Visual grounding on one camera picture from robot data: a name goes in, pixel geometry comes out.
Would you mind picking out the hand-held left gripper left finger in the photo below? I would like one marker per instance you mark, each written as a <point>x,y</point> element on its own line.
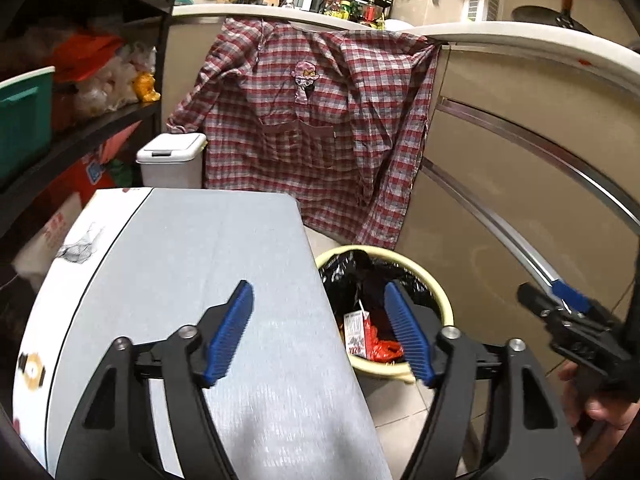
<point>230,330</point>

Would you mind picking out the grey trash bin yellow rim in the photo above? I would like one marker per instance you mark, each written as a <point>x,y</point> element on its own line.
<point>370,367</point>

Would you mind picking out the beige kitchen cabinet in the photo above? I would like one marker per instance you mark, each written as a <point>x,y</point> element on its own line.
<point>500,160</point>

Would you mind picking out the black trash bag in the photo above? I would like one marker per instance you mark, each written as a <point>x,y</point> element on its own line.
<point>350,280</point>

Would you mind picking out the pile of clear plastic bags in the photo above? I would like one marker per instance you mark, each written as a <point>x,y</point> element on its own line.
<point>110,85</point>

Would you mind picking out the red plaid shirt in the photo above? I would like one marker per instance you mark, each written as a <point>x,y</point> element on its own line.
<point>310,160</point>

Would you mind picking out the white kitchen countertop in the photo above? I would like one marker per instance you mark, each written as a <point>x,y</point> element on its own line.
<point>500,35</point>

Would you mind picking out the small white lidded bin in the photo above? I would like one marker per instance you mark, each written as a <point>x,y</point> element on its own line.
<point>170,170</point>

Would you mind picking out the black shelf rack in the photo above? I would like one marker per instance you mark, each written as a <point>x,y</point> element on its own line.
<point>100,132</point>

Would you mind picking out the red cardboard box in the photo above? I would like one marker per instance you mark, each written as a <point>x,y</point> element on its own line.
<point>80,175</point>

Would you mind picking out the white sack red print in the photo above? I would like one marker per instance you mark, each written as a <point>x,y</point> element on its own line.
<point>45,240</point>

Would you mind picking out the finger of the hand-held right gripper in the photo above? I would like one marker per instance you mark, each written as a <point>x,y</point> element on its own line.
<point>570,295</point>
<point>537,300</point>

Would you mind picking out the white red carton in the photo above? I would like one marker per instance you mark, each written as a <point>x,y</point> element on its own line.
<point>356,332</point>

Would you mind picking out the row of condiment bottles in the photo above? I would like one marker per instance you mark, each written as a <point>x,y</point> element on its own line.
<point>350,10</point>

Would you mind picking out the person's right hand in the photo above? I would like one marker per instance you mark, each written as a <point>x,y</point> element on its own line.
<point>605,412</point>

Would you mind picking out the green plastic bag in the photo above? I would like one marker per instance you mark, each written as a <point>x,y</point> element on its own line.
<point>120,172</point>

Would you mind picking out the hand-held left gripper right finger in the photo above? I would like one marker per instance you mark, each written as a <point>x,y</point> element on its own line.
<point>405,335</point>

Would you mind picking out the white wall vent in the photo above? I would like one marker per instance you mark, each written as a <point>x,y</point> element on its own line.
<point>482,2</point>

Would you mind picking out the teal storage box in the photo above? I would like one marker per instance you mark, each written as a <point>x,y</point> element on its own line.
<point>25,120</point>

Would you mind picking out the small orange plastic bag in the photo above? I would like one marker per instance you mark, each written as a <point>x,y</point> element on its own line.
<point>385,350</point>

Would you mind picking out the black spice rack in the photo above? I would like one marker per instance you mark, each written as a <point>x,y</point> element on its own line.
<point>387,2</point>

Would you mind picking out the large orange plastic bag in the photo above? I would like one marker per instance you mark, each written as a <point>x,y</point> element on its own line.
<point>85,55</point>

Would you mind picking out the yellow toy figure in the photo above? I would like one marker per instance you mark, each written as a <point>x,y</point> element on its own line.
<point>147,87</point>

